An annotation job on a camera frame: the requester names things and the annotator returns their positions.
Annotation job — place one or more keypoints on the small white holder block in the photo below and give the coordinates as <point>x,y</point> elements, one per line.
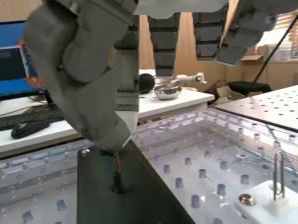
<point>266,210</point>

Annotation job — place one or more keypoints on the shiny metal bowl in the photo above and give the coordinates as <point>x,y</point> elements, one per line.
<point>167,91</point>

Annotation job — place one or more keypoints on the black plate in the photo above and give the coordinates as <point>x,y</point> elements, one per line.
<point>133,206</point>

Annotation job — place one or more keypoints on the white desk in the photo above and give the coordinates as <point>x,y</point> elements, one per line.
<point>173,101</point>

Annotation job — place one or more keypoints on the black computer mouse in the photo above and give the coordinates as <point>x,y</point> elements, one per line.
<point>28,129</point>

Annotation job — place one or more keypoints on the small white jointed device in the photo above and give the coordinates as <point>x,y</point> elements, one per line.
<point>190,79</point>

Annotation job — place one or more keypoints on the computer screen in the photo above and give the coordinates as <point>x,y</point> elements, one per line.
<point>13,66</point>

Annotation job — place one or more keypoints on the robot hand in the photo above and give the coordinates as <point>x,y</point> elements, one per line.
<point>84,66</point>

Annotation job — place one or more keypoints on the cardboard box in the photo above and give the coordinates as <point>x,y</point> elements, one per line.
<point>226,92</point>

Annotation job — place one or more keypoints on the clear box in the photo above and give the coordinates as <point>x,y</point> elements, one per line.
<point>199,146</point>

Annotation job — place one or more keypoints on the thin stick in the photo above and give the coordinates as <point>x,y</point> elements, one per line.
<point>117,173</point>

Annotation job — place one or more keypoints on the black keyboard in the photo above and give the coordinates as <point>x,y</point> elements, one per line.
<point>30,116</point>

